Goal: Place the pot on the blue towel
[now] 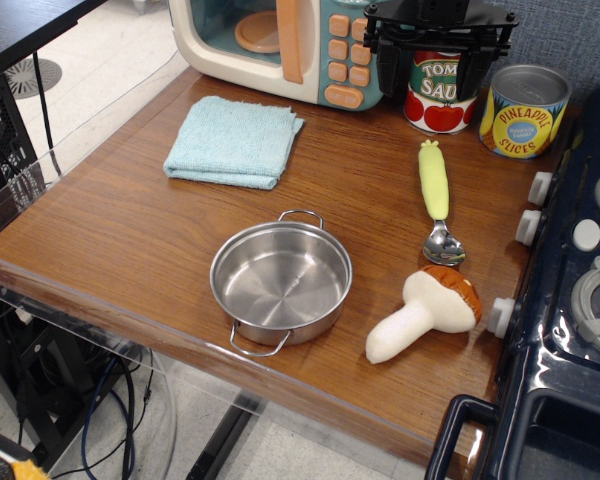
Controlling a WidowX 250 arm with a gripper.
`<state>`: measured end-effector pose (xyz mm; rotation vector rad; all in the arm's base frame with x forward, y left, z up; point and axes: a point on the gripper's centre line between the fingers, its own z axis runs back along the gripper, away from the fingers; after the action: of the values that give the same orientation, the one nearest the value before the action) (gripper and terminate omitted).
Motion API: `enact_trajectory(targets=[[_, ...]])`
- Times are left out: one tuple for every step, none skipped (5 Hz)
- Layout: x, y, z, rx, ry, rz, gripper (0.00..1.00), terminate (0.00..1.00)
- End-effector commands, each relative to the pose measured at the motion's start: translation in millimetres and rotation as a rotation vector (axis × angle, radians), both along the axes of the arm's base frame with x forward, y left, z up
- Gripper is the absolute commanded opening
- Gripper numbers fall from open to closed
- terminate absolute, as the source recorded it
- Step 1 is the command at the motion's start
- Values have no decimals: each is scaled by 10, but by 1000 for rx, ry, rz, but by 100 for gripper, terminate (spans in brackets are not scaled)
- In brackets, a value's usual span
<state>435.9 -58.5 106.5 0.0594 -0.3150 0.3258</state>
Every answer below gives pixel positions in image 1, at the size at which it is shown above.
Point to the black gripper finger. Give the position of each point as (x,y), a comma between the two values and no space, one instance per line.
(472,68)
(387,63)

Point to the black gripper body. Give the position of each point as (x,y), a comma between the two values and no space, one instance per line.
(466,27)

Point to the stainless steel pot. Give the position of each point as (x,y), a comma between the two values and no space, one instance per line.
(281,283)

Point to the light blue folded towel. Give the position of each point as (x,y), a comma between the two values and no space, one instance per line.
(233,143)

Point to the tomato sauce can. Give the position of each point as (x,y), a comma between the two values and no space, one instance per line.
(431,104)

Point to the pineapple slices can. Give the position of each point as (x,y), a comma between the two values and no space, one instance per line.
(524,110)

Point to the toy microwave oven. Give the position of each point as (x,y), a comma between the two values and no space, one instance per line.
(310,51)

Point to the white stove knob upper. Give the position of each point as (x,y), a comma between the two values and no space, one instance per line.
(539,188)

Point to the white stove knob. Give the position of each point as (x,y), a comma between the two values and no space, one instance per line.
(539,188)
(527,227)
(500,316)

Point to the white stove knob middle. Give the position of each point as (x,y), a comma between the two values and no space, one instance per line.
(527,227)

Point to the plush mushroom toy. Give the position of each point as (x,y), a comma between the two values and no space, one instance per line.
(435,298)

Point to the white stove knob lower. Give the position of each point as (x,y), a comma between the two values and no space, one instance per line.
(500,316)

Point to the clear acrylic table guard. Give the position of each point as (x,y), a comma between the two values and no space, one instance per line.
(111,251)

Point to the dark blue toy stove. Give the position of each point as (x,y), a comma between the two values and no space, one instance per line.
(545,420)

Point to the black table leg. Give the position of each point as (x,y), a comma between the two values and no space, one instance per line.
(222,442)

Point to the black desk at left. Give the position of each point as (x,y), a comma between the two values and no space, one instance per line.
(26,26)

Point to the green handled metal spoon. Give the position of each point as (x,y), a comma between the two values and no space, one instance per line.
(440,247)

